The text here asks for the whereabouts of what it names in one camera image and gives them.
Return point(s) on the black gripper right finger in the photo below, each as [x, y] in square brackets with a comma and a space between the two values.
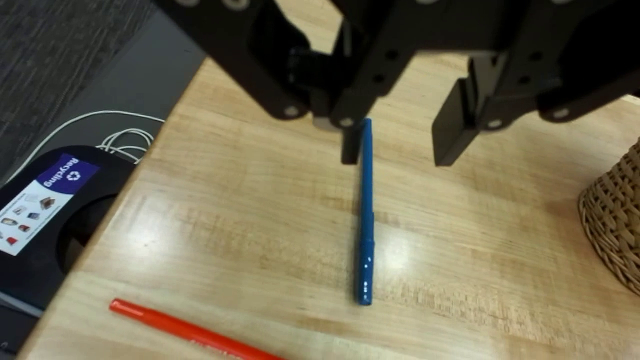
[456, 130]

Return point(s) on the wicker basket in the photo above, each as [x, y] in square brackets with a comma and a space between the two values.
[617, 220]

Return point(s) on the blue pen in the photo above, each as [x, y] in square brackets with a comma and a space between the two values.
[367, 220]

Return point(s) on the red pen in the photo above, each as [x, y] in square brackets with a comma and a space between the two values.
[173, 325]

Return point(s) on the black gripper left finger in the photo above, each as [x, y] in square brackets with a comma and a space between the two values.
[350, 142]

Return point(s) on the black recycling bin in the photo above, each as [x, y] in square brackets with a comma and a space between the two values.
[101, 181]

